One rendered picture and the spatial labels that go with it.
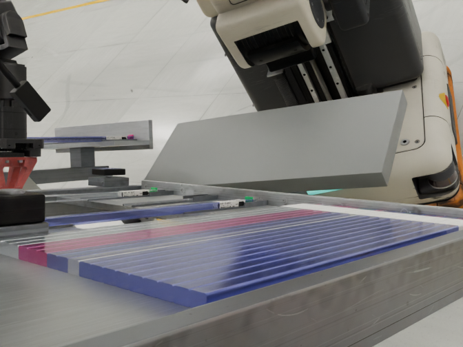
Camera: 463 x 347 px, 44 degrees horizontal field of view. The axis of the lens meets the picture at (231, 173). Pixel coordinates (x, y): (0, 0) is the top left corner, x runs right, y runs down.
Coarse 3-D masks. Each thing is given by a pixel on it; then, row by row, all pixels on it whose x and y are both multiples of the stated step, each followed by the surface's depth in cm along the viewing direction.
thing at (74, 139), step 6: (30, 138) 109; (36, 138) 110; (42, 138) 111; (48, 138) 112; (54, 138) 113; (60, 138) 114; (66, 138) 115; (72, 138) 117; (78, 138) 118; (84, 138) 119; (90, 138) 120; (96, 138) 122; (102, 138) 123; (132, 138) 130
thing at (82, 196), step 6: (96, 192) 96; (102, 192) 97; (108, 192) 97; (114, 192) 98; (120, 192) 99; (48, 198) 88; (54, 198) 89; (60, 198) 90; (66, 198) 91; (72, 198) 92; (78, 198) 93; (84, 198) 93; (90, 198) 94
